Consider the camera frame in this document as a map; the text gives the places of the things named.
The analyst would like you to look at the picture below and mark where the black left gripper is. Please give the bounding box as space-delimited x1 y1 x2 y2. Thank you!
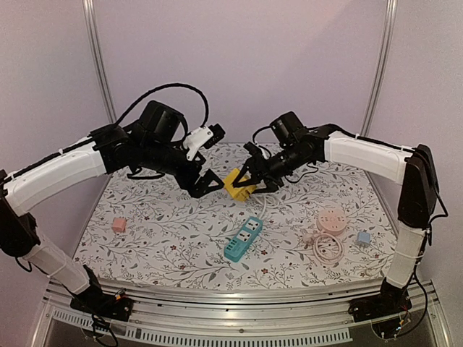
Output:
140 139 225 198

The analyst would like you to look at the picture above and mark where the yellow cube socket adapter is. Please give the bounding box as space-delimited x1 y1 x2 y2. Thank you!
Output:
223 166 258 202

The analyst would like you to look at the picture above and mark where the teal power strip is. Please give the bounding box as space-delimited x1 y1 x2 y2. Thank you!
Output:
224 217 263 262

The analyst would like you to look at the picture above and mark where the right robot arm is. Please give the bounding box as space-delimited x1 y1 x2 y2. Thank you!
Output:
232 111 443 315

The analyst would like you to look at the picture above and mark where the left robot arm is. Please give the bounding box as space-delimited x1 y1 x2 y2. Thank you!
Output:
1 100 225 314

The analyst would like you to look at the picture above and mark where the floral patterned table mat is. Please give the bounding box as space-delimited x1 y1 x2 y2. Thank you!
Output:
74 163 396 291

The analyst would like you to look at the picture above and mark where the round pink socket hub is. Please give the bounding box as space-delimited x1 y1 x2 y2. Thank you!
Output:
316 207 347 236

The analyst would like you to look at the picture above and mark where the pink cube charger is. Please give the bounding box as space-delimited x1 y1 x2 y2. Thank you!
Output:
111 218 127 233

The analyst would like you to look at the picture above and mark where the light blue cube charger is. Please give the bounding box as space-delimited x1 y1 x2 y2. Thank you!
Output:
356 231 371 247

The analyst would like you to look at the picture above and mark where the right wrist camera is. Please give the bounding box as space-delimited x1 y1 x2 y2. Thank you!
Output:
244 142 271 160

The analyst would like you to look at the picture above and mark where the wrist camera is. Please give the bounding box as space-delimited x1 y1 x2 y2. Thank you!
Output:
182 124 226 161
244 142 271 160

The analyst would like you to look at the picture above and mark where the white power strip cable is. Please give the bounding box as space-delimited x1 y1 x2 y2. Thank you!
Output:
249 193 286 221

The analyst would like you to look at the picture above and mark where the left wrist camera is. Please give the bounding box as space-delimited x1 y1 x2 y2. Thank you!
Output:
182 124 226 161

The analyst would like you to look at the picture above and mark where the aluminium front rail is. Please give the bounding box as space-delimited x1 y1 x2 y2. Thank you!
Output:
28 278 453 347

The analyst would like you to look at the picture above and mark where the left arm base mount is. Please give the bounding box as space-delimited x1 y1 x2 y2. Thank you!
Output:
70 288 134 322

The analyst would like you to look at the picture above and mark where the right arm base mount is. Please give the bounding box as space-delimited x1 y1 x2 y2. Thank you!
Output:
348 294 412 322

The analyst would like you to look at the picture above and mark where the left aluminium frame post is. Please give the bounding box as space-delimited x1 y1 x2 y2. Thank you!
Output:
82 0 116 123

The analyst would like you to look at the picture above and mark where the aluminium frame post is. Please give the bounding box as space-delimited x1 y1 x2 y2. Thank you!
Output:
82 0 116 123
360 0 398 137

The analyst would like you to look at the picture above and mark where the right aluminium frame post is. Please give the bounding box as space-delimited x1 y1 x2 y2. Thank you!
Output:
360 0 398 137

